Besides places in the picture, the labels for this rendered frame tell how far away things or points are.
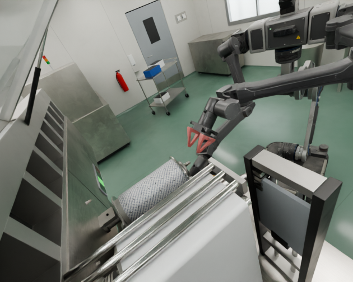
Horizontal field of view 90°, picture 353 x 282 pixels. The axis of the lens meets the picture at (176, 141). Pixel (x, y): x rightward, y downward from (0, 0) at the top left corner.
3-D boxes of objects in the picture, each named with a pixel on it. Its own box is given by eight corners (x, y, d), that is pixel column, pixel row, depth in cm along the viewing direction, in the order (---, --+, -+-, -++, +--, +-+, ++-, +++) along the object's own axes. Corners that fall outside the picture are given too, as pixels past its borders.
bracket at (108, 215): (117, 218, 60) (114, 215, 58) (102, 229, 58) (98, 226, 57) (114, 208, 63) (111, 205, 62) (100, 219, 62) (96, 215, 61)
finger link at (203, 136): (196, 149, 71) (206, 128, 70) (207, 157, 66) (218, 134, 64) (184, 145, 67) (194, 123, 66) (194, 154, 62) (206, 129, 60)
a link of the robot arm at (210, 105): (218, 99, 68) (207, 93, 65) (230, 102, 62) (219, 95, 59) (210, 116, 69) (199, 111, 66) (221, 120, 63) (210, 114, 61)
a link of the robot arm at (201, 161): (198, 151, 84) (204, 156, 79) (207, 157, 87) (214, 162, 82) (190, 164, 84) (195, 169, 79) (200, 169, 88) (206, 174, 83)
